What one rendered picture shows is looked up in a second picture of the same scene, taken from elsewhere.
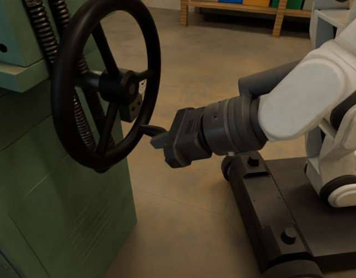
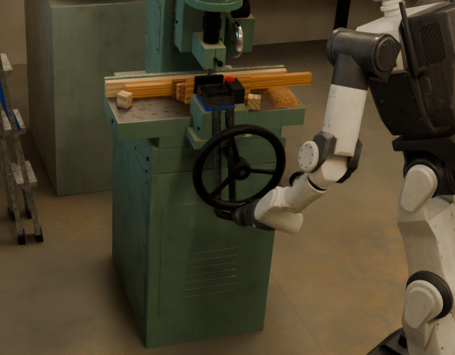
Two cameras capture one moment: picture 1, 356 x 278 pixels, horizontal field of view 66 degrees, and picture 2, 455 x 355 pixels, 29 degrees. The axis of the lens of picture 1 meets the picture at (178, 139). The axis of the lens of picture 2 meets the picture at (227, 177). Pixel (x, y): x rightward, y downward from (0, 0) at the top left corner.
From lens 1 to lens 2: 2.18 m
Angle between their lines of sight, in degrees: 38
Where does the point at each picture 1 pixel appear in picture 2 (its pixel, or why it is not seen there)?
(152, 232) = (265, 346)
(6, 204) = (165, 202)
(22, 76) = (197, 143)
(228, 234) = not seen: outside the picture
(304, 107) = (263, 206)
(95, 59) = (267, 148)
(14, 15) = (206, 120)
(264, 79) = not seen: hidden behind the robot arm
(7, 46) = (200, 129)
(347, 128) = (408, 301)
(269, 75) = not seen: hidden behind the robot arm
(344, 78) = (273, 200)
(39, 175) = (190, 199)
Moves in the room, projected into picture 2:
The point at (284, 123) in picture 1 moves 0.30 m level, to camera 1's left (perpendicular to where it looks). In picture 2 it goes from (258, 210) to (187, 164)
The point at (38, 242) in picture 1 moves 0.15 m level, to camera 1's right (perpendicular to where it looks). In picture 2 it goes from (166, 242) to (196, 265)
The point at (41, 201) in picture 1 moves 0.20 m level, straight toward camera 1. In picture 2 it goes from (182, 216) to (167, 251)
